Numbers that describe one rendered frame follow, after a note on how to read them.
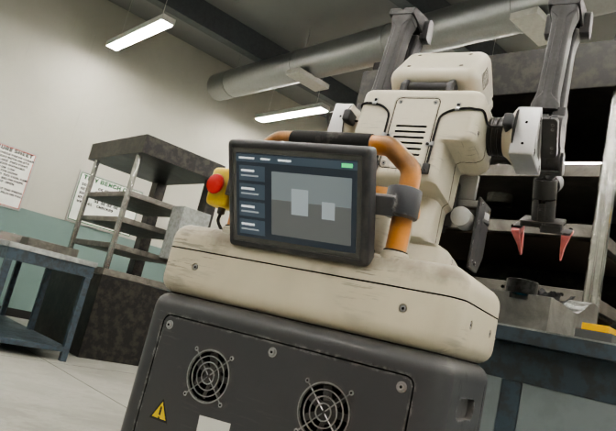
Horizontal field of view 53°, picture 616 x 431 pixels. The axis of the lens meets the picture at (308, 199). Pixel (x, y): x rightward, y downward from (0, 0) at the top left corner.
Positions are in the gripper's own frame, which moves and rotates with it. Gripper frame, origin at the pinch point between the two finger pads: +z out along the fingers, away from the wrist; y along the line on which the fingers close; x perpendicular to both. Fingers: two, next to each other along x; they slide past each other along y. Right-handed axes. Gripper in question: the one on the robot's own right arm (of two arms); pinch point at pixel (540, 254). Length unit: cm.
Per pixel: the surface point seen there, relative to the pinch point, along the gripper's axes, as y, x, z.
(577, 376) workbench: -12.9, 17.5, 22.7
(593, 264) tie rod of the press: -5, -72, 22
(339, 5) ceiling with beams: 326, -494, -120
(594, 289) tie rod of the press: -7, -68, 30
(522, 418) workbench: -2.1, 20.9, 34.8
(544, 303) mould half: -2.8, 6.7, 10.5
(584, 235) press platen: 0, -85, 15
